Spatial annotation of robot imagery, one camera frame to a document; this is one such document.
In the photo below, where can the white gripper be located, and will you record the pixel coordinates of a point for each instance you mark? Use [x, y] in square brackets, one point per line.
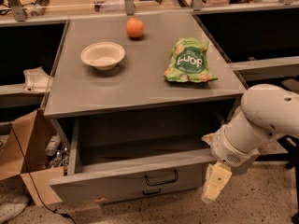
[224, 149]

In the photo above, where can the grey top drawer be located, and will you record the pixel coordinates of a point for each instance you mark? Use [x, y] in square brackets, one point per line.
[115, 169]

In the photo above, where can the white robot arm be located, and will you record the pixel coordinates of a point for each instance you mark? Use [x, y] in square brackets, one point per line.
[266, 113]

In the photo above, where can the grey drawer cabinet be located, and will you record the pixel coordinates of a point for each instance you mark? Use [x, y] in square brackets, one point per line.
[133, 97]

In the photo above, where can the black office chair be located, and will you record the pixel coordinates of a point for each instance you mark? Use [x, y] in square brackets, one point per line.
[291, 157]

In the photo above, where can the green chip bag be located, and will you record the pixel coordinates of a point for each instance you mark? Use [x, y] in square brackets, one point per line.
[188, 62]

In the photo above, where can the white paper bowl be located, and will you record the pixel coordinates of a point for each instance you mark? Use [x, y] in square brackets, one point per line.
[103, 55]

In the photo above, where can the orange fruit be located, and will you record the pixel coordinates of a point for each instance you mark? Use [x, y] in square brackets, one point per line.
[134, 27]

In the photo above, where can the silver can in box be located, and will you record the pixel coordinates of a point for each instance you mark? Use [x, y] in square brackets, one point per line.
[53, 145]

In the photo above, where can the brown cardboard box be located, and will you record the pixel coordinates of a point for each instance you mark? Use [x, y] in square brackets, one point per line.
[24, 155]

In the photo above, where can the white curved plastic part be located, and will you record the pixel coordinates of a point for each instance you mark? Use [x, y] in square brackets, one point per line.
[37, 80]

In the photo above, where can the white shoe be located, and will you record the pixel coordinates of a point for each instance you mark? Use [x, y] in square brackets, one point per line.
[10, 210]

